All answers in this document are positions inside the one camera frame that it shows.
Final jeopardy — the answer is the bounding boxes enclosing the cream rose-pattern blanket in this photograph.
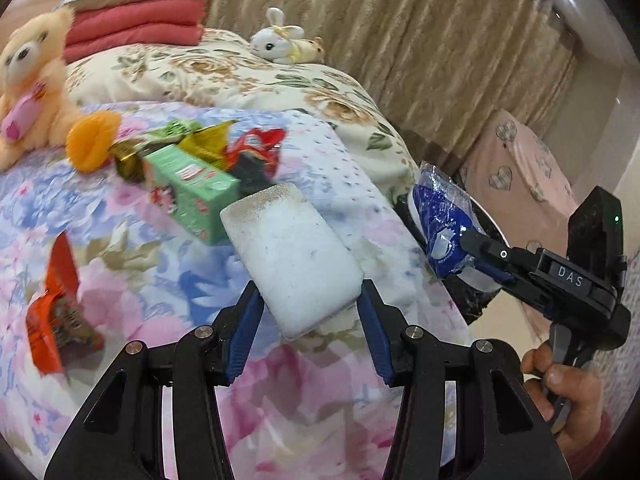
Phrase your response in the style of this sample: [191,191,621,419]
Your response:
[67,29,418,200]

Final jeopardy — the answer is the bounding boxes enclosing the person's right hand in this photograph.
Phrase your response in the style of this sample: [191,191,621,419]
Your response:
[521,344,603,456]

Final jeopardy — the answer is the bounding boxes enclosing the tan bear plush lying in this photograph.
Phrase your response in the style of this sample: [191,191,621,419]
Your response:
[291,37,326,64]

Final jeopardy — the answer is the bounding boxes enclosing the red snack wrapper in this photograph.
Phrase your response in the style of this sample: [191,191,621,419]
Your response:
[224,128,286,197]

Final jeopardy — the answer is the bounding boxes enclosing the beige patterned curtain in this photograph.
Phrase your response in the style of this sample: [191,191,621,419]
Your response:
[208,0,582,171]

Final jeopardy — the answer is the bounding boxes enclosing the white foam block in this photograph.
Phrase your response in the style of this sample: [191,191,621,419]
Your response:
[220,183,363,339]

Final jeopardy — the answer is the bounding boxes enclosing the green juice pouch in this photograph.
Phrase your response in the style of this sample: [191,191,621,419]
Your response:
[108,119,238,183]

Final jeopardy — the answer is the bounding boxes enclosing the white rabbit plush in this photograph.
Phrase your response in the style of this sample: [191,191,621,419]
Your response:
[250,6,305,64]

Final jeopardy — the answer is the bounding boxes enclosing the blue plastic wrapper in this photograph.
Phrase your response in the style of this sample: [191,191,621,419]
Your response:
[408,162,485,278]

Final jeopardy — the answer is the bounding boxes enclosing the orange biscuit wrapper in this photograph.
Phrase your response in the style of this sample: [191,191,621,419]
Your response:
[25,232,104,375]

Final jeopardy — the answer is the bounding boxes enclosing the green milk carton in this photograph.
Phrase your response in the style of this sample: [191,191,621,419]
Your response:
[142,144,240,245]

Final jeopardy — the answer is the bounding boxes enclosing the pastel floral quilt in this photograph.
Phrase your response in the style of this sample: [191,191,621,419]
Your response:
[1,103,471,479]

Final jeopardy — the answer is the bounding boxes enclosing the peach teddy bear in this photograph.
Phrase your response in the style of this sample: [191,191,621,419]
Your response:
[1,6,82,170]

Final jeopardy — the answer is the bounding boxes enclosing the pink heart-pattern covered furniture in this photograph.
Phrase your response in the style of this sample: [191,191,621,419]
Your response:
[459,110,577,256]

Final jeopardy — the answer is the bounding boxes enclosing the folded red blanket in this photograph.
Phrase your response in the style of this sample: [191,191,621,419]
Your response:
[64,0,205,63]

